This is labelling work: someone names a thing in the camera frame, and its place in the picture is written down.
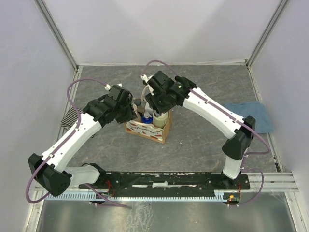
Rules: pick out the left aluminium frame post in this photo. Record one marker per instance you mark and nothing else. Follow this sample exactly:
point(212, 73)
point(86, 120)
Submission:
point(41, 5)

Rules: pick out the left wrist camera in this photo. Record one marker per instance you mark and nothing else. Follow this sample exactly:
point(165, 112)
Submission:
point(120, 94)

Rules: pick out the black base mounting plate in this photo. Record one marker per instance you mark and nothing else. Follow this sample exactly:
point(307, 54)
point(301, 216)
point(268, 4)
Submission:
point(211, 181)

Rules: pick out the blue folded cloth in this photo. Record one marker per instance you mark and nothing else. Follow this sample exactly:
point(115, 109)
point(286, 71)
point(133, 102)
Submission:
point(255, 109)

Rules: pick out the aluminium frame post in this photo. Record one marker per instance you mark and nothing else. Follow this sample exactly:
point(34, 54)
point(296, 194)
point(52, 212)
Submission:
point(41, 5)
point(267, 32)

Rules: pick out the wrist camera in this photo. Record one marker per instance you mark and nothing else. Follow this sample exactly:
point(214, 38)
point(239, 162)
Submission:
point(120, 94)
point(160, 83)

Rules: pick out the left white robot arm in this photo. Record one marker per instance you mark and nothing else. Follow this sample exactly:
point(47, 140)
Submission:
point(50, 168)

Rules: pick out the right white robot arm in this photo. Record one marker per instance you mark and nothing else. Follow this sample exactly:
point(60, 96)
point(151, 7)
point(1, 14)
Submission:
point(234, 127)

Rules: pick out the blue orange spray bottle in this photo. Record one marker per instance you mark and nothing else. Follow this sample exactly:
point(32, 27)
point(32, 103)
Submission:
point(147, 118)

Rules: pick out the black white striped cloth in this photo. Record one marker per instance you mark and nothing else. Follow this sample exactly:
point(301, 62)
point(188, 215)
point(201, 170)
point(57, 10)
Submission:
point(69, 119)

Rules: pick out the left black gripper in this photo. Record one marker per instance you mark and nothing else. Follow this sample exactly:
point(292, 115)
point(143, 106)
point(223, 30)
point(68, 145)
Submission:
point(131, 115)

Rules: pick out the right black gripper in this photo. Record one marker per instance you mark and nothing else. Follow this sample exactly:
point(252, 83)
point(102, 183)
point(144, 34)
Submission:
point(151, 97)

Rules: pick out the pink beige bottle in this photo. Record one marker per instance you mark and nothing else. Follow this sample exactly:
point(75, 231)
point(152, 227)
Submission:
point(138, 116)

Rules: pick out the watermelon print canvas bag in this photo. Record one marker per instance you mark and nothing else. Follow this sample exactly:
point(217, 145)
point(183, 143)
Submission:
point(148, 131)

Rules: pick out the right aluminium frame post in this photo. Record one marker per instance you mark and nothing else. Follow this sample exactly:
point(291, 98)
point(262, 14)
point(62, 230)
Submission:
point(267, 32)

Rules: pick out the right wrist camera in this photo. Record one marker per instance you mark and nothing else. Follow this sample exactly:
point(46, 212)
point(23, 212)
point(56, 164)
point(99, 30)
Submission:
point(160, 83)

